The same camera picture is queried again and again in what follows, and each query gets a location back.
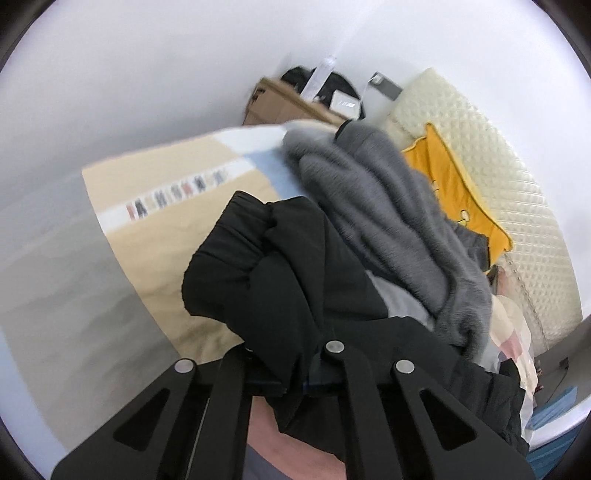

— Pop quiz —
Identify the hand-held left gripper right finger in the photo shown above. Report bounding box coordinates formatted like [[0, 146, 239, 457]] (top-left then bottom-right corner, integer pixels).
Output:
[[304, 340, 530, 480]]

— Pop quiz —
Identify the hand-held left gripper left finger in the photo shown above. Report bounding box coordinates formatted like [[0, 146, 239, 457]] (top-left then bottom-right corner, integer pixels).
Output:
[[51, 347, 284, 480]]

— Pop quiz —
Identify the black jacket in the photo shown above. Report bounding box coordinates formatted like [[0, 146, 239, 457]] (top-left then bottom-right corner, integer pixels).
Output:
[[181, 190, 530, 462]]

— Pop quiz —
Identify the light grey cloth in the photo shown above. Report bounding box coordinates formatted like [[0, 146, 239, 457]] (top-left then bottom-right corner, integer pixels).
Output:
[[367, 270, 435, 331]]

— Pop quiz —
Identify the beige blue printed bed sheet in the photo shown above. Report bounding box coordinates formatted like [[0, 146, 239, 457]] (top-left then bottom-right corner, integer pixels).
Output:
[[0, 121, 343, 477]]

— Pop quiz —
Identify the grey fleece garment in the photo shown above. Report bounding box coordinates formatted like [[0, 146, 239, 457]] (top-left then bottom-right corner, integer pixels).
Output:
[[281, 121, 495, 361]]

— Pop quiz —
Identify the pastel checked cloth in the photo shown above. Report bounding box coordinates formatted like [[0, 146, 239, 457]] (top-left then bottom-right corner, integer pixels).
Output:
[[484, 265, 541, 430]]

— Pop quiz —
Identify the yellow pillow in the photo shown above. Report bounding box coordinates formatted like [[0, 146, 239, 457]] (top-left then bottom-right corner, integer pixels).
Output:
[[401, 123, 514, 252]]

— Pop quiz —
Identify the cream quilted headboard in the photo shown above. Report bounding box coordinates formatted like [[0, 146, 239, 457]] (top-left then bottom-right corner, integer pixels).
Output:
[[379, 68, 583, 344]]

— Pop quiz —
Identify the brown cardboard box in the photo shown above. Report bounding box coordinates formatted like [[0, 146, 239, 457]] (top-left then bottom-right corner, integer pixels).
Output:
[[242, 78, 347, 128]]

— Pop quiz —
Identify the white flat device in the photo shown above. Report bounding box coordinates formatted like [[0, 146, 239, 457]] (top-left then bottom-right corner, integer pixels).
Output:
[[329, 90, 361, 114]]

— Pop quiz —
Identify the black bag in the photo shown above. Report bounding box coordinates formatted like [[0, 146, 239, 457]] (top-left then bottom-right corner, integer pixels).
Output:
[[281, 67, 366, 121]]

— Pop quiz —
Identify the grey wall bracket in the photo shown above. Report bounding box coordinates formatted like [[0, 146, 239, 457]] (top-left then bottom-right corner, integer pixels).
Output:
[[368, 71, 405, 102]]

